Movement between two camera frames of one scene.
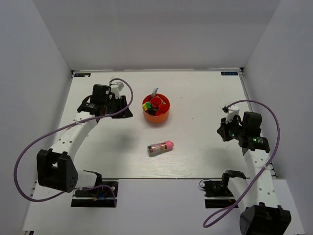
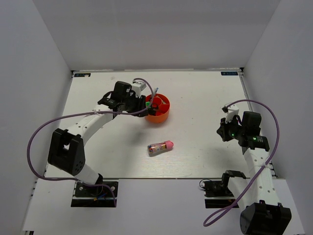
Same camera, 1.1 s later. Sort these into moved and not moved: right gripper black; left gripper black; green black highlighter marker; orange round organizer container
Moved: left gripper black
Not moved: orange round organizer container; green black highlighter marker; right gripper black
